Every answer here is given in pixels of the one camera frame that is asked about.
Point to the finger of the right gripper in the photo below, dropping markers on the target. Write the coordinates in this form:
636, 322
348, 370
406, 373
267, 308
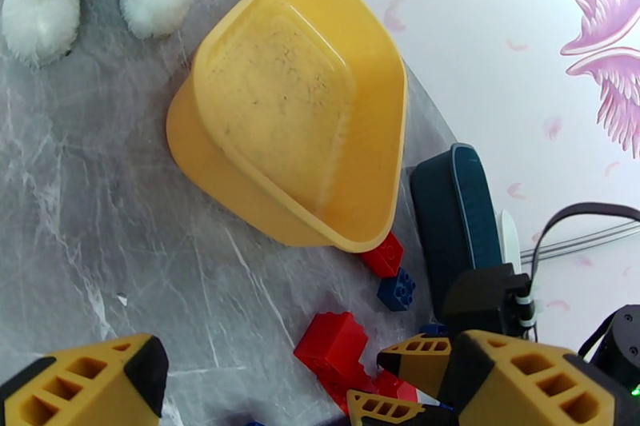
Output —
385, 409
417, 359

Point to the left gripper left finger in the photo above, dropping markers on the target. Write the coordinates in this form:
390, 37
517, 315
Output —
85, 382

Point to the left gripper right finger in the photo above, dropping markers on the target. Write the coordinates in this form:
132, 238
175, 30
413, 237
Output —
525, 384

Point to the blue lego brick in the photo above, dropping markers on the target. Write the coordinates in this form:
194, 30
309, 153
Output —
432, 328
397, 289

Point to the dark blue plastic container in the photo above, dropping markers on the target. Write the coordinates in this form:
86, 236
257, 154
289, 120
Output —
450, 220

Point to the yellow plastic container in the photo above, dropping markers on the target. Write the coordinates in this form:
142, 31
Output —
300, 115

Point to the grey white plush toy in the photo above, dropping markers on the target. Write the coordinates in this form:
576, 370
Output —
35, 0

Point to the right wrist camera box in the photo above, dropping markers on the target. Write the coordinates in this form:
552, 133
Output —
480, 295

